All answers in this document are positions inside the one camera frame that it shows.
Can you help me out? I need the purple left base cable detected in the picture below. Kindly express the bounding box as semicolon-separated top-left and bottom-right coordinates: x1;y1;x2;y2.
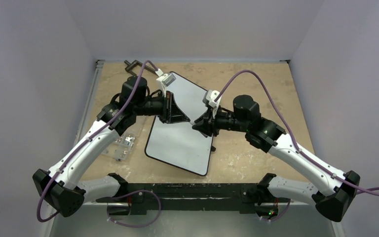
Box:
107;188;163;229

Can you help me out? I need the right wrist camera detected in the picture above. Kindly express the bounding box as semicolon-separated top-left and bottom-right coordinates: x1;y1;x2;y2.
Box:
202;90;221;112

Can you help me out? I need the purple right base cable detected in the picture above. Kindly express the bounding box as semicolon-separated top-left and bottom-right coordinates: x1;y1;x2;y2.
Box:
260;199;293;223

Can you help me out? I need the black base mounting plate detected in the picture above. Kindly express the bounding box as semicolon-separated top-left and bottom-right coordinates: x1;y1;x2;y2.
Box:
100;183;289;215

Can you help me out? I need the white whiteboard black frame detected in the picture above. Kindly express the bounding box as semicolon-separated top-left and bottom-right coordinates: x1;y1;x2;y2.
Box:
145;72;213;176

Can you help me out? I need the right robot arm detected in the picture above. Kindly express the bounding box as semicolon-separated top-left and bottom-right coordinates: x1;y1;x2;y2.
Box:
192;90;360;222

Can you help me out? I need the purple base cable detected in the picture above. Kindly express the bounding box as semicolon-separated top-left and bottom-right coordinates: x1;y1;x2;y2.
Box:
260;199;293;223
107;188;163;229

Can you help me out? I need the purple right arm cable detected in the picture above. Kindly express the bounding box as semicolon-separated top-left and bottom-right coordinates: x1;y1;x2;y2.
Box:
214;70;379;198

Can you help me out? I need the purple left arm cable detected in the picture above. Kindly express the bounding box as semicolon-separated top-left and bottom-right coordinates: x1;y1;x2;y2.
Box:
36;60;160;223

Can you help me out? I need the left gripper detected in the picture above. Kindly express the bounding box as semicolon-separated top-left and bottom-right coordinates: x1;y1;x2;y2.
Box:
134;90;189;123

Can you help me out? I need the clear plastic screw box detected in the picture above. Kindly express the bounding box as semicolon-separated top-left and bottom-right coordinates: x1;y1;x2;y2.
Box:
102;132;138;161

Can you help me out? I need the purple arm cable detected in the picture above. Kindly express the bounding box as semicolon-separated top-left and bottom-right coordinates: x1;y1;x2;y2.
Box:
36;60;160;223
214;70;379;198

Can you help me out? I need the aluminium frame rail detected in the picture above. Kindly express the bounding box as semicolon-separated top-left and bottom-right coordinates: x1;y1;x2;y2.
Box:
88;196;314;208

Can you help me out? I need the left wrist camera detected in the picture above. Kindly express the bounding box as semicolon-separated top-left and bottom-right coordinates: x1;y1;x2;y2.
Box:
155;69;176;97

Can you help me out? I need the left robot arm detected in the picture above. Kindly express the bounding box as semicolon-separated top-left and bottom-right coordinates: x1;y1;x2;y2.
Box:
33;73;190;222

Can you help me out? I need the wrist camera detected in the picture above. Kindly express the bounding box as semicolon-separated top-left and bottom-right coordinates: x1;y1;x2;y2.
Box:
155;69;176;97
202;90;221;112

